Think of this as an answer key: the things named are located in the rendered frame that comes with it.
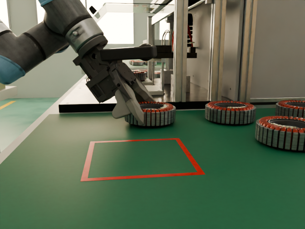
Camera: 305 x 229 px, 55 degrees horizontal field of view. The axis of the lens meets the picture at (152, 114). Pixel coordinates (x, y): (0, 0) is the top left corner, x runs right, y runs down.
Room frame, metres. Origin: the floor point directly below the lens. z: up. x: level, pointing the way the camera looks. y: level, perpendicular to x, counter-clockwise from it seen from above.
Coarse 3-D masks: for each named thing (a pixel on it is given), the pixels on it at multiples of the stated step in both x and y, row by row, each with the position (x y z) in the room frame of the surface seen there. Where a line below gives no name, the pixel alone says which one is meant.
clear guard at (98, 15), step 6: (102, 6) 1.06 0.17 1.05; (108, 6) 1.13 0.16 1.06; (114, 6) 1.13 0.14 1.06; (120, 6) 1.13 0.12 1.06; (126, 6) 1.13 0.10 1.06; (132, 6) 1.13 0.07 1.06; (138, 6) 1.13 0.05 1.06; (144, 6) 1.13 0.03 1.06; (150, 6) 1.13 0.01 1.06; (156, 6) 1.13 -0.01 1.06; (162, 6) 1.13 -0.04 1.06; (96, 12) 1.06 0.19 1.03; (102, 12) 1.17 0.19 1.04; (114, 12) 1.31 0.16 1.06; (120, 12) 1.31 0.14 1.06; (126, 12) 1.31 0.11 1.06; (132, 12) 1.31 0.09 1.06; (138, 12) 1.31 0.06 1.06; (144, 12) 1.31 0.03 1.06; (150, 12) 1.31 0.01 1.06; (156, 12) 1.31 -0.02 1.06; (96, 18) 1.16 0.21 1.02
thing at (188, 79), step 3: (171, 75) 1.01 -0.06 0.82; (171, 78) 1.01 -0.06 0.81; (189, 78) 0.95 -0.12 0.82; (171, 81) 1.01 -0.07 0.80; (186, 81) 0.95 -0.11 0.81; (189, 81) 0.95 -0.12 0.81; (171, 84) 1.01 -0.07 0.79; (186, 84) 0.95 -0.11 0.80; (189, 84) 0.95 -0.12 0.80; (171, 87) 1.01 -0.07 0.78; (186, 87) 0.95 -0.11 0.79; (189, 87) 0.95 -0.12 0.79; (186, 90) 0.95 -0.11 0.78; (189, 90) 0.95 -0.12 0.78
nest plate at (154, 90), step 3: (147, 87) 0.98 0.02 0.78; (150, 87) 0.98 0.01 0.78; (153, 87) 0.98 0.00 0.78; (156, 87) 0.98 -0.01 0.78; (150, 90) 0.91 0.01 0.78; (153, 90) 0.91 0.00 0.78; (156, 90) 0.91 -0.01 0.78; (159, 90) 0.91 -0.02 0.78; (162, 90) 0.91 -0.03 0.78; (150, 93) 0.89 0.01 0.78; (153, 93) 0.89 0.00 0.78; (156, 93) 0.90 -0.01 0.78; (159, 93) 0.90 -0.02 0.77; (162, 93) 0.90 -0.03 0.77
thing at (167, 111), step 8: (144, 104) 0.66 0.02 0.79; (152, 104) 0.66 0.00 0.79; (160, 104) 0.65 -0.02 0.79; (168, 104) 0.64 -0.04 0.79; (144, 112) 0.57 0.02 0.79; (152, 112) 0.57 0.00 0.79; (160, 112) 0.58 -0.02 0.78; (168, 112) 0.59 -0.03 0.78; (128, 120) 0.59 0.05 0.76; (136, 120) 0.58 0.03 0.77; (144, 120) 0.57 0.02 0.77; (152, 120) 0.57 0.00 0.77; (160, 120) 0.58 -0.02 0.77; (168, 120) 0.59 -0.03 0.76
